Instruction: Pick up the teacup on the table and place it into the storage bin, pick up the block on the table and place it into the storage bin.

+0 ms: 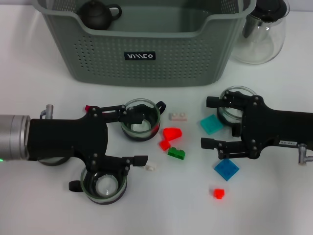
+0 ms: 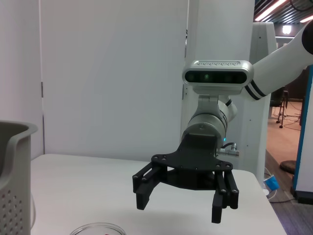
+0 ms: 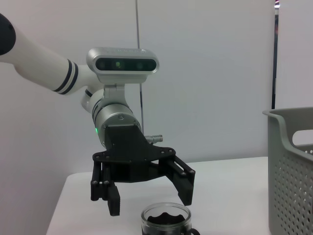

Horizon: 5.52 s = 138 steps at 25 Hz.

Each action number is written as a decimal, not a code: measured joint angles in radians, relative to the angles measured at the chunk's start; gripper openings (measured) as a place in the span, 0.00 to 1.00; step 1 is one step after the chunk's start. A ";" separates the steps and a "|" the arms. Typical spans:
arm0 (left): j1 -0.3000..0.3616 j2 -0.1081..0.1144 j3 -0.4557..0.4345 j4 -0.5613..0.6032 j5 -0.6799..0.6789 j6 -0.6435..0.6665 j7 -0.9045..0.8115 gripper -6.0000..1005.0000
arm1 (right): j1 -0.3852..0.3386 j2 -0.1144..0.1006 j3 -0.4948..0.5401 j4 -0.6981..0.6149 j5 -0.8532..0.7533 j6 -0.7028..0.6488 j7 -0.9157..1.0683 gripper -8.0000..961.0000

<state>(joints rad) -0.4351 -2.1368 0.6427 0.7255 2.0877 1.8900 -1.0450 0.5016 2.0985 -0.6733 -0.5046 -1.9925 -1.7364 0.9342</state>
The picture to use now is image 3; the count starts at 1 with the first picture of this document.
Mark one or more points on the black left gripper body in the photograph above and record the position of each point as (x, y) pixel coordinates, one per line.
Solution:
(127, 151)

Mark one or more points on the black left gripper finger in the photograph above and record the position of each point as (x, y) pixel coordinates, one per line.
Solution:
(182, 181)
(102, 186)

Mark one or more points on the glass teacup black base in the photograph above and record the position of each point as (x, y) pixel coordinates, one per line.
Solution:
(166, 220)

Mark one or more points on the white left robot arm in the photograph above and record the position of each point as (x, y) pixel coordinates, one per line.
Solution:
(36, 63)

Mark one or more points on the grey perforated storage bin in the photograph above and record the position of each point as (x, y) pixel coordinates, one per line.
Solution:
(288, 183)

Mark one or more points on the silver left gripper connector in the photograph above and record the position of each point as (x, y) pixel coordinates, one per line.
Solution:
(154, 137)

